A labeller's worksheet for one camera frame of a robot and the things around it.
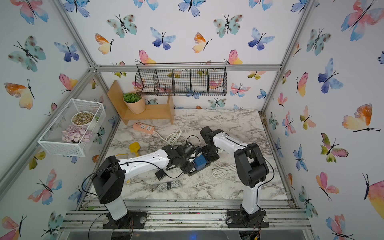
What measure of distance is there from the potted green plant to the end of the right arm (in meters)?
0.51

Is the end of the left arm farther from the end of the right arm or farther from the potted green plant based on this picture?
the potted green plant

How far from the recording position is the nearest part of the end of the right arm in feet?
2.30

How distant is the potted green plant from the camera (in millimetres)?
1034
